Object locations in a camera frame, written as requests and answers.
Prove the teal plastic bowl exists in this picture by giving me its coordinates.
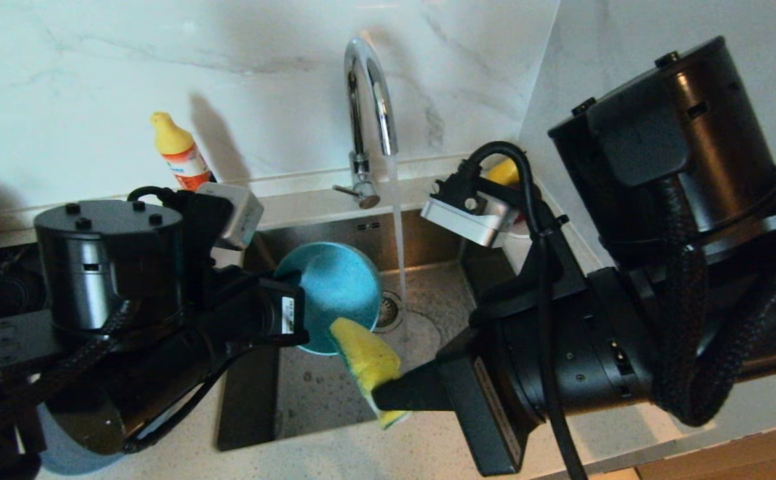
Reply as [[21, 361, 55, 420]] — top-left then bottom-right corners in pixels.
[[273, 241, 384, 356]]

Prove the yellow fish-shaped sponge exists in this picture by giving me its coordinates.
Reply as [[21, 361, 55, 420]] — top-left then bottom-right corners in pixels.
[[329, 317, 411, 430]]

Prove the chrome gooseneck faucet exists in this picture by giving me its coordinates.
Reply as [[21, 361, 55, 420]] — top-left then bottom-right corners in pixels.
[[332, 37, 400, 210]]

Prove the orange detergent bottle yellow cap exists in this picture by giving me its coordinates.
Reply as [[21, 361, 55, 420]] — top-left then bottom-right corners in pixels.
[[150, 111, 217, 193]]

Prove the stainless steel sink basin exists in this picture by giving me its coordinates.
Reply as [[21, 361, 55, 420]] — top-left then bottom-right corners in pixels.
[[216, 207, 535, 452]]

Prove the round metal drain strainer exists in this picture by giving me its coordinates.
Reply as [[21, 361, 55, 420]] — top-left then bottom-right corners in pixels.
[[373, 291, 405, 334]]

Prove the dark red apple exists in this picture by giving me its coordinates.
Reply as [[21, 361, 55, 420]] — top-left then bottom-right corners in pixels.
[[516, 193, 543, 226]]

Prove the yellow pear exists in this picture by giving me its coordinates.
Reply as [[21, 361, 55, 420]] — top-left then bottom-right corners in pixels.
[[488, 159, 522, 187]]

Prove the wooden cabinet panel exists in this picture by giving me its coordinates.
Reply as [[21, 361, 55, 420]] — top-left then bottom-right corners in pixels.
[[635, 417, 776, 480]]

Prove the blue plastic plate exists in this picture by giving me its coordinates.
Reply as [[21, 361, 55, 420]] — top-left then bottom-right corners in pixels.
[[36, 403, 125, 476]]

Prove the black glass cooktop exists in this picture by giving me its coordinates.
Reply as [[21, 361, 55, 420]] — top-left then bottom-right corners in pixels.
[[0, 243, 49, 321]]

